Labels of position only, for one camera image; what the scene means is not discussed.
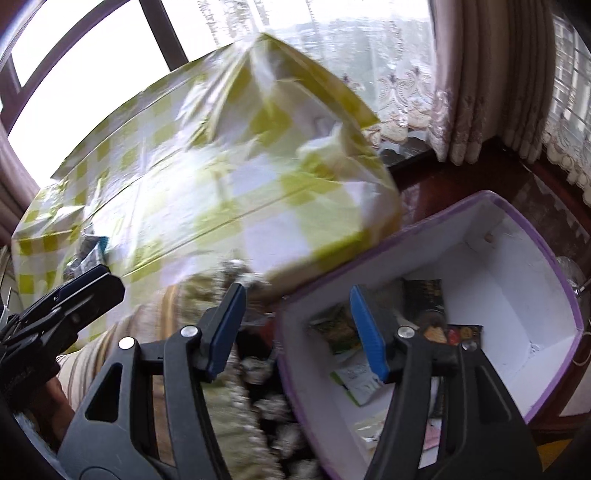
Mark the pink pleated curtain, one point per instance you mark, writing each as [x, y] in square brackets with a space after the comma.
[485, 69]

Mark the dark window frame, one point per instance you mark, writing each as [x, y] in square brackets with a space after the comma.
[157, 32]

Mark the pale bread packet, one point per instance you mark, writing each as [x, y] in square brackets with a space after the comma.
[369, 429]

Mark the white green snack packet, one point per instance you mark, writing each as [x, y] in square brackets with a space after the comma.
[360, 381]

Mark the dark cracker packet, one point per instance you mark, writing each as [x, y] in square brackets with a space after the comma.
[425, 300]

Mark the small blue white packet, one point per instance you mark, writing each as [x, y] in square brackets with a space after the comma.
[100, 244]

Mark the yellow checked plastic tablecloth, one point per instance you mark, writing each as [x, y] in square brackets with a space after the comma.
[231, 184]

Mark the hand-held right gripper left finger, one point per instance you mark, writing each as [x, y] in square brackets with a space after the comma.
[226, 332]

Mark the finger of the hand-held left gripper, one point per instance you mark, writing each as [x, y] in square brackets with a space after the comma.
[87, 309]
[81, 282]

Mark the purple rimmed white box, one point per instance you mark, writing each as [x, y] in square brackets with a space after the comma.
[498, 286]

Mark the green patterned snack packet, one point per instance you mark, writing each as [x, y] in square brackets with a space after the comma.
[339, 330]

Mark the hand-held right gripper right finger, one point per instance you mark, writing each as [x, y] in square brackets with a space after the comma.
[369, 332]

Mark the striped plush cushion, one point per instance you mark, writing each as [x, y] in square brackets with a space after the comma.
[152, 323]

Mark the silver crumpled snack packet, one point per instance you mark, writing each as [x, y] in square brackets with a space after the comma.
[83, 261]

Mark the white lace curtain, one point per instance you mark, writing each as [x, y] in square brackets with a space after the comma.
[369, 60]
[568, 115]

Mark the clear glass object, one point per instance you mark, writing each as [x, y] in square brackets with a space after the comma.
[572, 274]

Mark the red dark snack packet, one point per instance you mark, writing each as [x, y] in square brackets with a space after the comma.
[464, 334]

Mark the pink snack packet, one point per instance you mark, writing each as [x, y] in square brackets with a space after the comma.
[432, 434]

